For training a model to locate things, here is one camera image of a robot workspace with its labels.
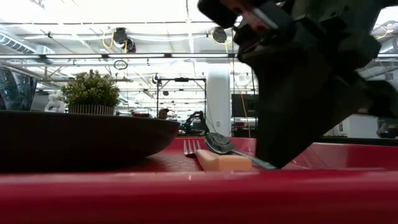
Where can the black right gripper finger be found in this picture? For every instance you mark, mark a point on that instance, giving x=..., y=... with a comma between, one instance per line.
x=292, y=118

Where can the red plastic tray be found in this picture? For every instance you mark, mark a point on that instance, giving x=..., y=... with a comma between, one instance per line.
x=186, y=199

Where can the black round plate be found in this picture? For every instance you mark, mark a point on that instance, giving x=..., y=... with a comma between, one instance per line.
x=77, y=140

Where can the dark ribbed glass cup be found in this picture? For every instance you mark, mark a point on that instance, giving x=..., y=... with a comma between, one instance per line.
x=17, y=90

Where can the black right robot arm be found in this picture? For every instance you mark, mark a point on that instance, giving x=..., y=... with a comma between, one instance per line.
x=384, y=99

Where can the background black robot arm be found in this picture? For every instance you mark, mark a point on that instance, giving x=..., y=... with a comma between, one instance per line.
x=196, y=123

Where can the black background monitor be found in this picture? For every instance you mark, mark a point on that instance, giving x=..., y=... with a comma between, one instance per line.
x=244, y=105

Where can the person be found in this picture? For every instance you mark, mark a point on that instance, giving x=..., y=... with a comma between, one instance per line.
x=163, y=113

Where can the green potted plant ribbed pot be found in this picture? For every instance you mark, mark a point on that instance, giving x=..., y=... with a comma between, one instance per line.
x=90, y=90

